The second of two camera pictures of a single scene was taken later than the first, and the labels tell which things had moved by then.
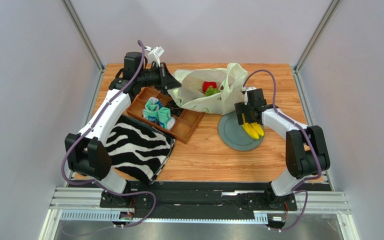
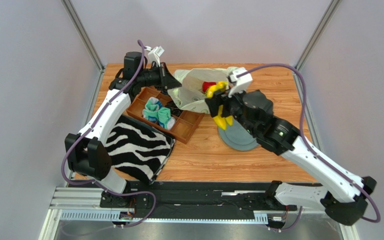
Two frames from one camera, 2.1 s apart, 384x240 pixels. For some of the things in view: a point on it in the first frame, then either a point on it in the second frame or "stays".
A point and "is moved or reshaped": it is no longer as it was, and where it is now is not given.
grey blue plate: x=234 y=135 stays
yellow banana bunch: x=254 y=129 is moved or reshaped
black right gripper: x=245 y=109 -> x=223 y=103
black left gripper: x=166 y=81 stays
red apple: x=206 y=84 stays
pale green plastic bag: x=190 y=94 stays
